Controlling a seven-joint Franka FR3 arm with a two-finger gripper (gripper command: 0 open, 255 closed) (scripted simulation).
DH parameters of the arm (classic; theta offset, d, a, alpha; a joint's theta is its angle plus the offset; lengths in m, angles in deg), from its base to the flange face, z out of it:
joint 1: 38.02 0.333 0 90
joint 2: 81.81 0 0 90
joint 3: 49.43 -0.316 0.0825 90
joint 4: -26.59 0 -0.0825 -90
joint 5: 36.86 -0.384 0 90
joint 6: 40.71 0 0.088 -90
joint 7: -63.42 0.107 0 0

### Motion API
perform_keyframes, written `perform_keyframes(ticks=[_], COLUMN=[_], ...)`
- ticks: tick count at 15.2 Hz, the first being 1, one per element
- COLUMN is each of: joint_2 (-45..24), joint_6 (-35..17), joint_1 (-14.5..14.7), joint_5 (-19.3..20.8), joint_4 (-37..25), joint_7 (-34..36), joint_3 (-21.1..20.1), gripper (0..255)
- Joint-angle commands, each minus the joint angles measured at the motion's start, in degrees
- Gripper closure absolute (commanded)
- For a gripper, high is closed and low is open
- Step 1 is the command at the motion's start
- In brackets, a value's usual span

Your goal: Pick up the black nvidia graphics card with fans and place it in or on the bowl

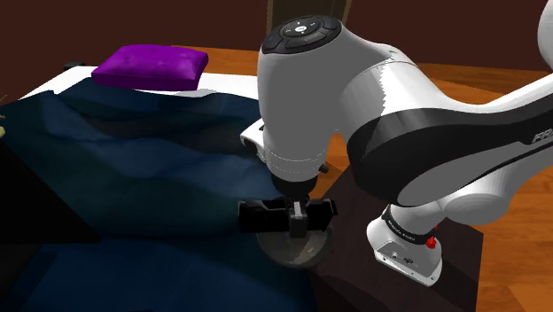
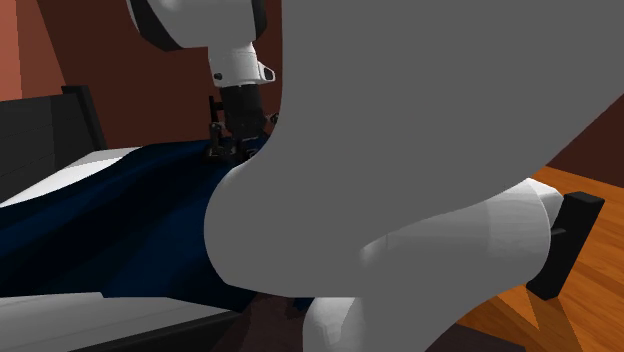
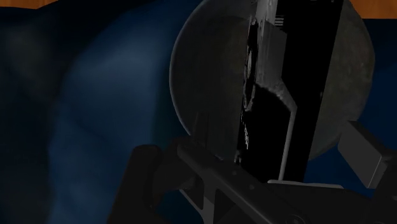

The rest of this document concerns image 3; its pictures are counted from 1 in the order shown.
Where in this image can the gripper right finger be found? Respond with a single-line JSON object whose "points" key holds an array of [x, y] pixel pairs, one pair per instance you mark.
{"points": [[364, 153]]}

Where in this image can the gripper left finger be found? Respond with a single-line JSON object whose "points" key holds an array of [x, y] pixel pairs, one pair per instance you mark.
{"points": [[217, 183]]}

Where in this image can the dark grey round plate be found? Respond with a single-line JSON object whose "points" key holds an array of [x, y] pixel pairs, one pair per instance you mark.
{"points": [[207, 77]]}

